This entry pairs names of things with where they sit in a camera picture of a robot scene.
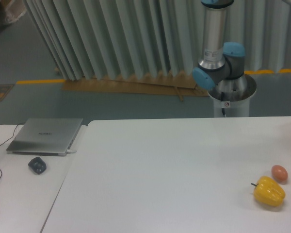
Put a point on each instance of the brown egg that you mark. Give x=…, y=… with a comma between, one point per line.
x=279, y=173

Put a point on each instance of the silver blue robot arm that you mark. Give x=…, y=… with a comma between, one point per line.
x=215, y=43

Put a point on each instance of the flat brown cardboard sheet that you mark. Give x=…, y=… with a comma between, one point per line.
x=181, y=85

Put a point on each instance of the silver closed laptop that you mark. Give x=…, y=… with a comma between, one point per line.
x=45, y=136

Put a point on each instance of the small black case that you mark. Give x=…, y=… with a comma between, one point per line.
x=37, y=165

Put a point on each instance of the yellow bell pepper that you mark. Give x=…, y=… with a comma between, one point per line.
x=268, y=191

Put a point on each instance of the clear plastic bag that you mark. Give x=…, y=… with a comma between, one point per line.
x=11, y=11

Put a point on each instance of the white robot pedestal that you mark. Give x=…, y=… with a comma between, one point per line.
x=231, y=106

